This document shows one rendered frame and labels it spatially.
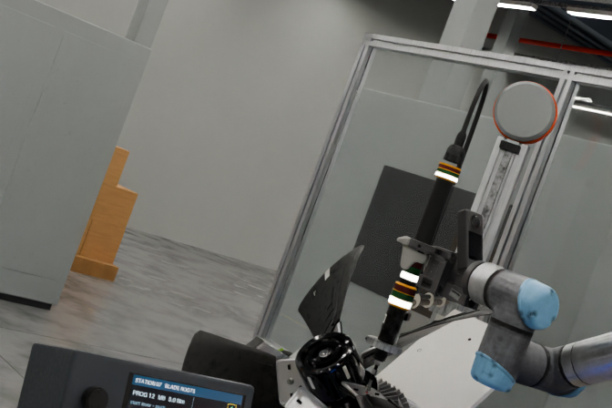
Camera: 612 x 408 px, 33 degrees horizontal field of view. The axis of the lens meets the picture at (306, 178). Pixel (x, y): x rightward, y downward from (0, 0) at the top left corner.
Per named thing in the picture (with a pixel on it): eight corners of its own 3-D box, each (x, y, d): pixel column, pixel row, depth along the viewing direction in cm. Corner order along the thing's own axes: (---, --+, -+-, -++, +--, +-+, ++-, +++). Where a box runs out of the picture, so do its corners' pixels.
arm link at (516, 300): (522, 331, 169) (541, 281, 169) (474, 309, 178) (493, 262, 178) (551, 340, 174) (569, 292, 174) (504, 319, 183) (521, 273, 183)
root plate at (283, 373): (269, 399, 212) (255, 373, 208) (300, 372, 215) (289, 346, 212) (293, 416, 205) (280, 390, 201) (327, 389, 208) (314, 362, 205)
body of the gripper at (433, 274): (412, 283, 191) (456, 304, 181) (428, 239, 191) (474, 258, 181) (439, 292, 196) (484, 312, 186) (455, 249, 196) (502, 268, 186)
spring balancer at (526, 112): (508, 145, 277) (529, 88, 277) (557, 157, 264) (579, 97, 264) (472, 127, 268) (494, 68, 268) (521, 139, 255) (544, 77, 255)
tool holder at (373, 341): (372, 340, 203) (390, 292, 203) (405, 353, 201) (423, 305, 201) (362, 341, 195) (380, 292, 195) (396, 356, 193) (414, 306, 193)
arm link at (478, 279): (493, 263, 178) (522, 274, 183) (474, 256, 182) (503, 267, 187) (476, 305, 178) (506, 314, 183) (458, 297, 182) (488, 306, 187)
